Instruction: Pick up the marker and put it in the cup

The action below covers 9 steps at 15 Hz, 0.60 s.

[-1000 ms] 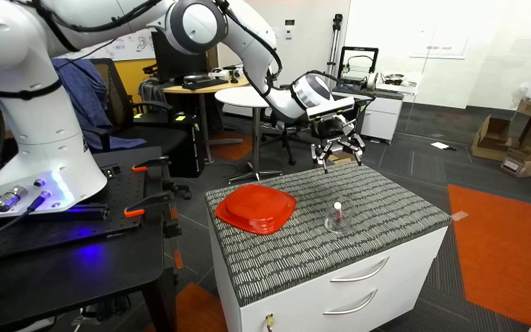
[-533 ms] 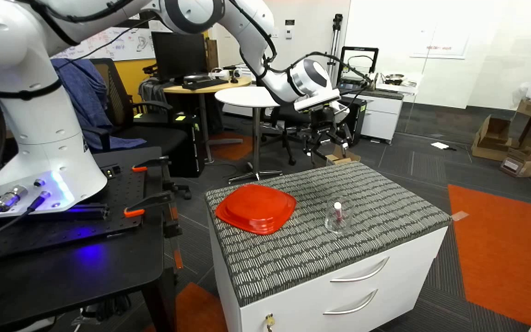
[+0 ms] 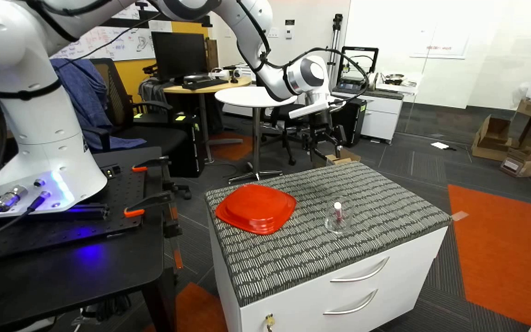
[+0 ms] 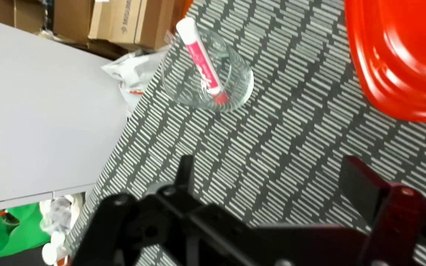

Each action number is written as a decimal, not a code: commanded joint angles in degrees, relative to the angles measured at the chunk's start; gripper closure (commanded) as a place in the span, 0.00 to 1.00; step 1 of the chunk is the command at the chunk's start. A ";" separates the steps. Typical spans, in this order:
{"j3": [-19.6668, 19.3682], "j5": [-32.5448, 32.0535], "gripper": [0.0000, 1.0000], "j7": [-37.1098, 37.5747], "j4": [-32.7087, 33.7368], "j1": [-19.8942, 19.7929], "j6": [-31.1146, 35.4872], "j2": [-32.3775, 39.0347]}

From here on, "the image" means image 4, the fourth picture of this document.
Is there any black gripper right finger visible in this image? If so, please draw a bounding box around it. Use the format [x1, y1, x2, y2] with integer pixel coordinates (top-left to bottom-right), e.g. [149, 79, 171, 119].
[339, 155, 426, 266]

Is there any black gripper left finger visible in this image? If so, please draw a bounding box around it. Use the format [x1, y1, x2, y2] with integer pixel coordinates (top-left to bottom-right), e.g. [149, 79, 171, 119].
[74, 153, 254, 266]

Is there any clear plastic cup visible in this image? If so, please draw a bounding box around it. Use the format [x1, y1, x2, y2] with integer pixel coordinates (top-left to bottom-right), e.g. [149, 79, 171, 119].
[170, 26, 254, 112]

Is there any crumpled white plastic wrap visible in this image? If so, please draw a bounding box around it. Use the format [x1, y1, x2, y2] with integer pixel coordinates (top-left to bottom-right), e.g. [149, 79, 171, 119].
[38, 192, 86, 264]

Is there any green bag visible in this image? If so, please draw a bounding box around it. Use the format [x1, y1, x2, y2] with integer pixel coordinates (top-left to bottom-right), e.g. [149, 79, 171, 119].
[0, 202, 52, 260]

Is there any grey striped patterned mat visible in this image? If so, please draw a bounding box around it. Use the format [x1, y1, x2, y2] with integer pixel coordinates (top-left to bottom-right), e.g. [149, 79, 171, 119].
[63, 0, 426, 266]

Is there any white flat panel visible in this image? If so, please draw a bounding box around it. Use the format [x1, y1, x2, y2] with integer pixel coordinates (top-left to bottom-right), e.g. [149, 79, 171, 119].
[0, 19, 131, 212]

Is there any crumpled white plastic bag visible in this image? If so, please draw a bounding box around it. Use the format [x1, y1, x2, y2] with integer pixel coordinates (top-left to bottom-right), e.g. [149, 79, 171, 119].
[100, 47, 168, 113]

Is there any red square plate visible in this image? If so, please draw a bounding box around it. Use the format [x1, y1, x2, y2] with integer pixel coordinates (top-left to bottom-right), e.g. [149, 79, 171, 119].
[343, 0, 426, 125]

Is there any large cardboard box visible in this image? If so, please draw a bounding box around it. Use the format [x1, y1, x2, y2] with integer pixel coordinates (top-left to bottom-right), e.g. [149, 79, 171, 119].
[87, 0, 177, 50]

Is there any cardboard box with flaps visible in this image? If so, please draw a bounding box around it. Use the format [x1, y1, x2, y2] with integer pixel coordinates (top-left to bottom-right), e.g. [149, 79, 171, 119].
[52, 0, 96, 44]

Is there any small flat cardboard box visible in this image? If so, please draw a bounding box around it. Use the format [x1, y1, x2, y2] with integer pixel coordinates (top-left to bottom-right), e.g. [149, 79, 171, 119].
[0, 0, 44, 35]

